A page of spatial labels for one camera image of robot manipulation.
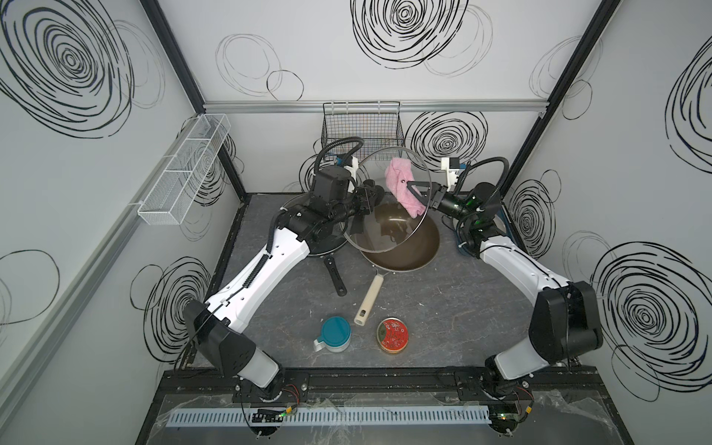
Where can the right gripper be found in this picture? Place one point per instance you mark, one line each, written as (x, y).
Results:
(436, 193)

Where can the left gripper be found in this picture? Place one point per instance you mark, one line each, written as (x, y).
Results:
(361, 194)

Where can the glass lid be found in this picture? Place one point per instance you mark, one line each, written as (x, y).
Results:
(371, 176)
(279, 222)

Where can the pink cloth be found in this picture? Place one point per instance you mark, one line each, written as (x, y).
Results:
(398, 173)

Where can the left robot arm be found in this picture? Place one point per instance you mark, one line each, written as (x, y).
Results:
(216, 326)

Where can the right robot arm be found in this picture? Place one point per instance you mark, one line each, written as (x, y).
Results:
(565, 322)

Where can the glass lid on black pan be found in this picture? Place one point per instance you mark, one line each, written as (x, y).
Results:
(279, 222)

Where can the black frying pan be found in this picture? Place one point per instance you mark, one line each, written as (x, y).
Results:
(335, 275)

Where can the teal tray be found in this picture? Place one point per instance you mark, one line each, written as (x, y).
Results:
(509, 233)

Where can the teal lidded cup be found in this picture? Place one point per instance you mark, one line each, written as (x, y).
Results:
(334, 336)

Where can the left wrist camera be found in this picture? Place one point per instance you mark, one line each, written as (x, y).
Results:
(351, 164)

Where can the brown pan with cream handle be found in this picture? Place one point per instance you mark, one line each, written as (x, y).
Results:
(398, 244)

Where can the black wire basket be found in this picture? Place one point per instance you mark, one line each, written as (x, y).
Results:
(378, 123)

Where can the white wire shelf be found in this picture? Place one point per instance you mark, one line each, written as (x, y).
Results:
(192, 175)

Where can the white slotted cable duct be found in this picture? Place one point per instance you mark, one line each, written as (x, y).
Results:
(331, 416)

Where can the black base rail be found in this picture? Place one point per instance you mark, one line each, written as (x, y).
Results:
(468, 383)

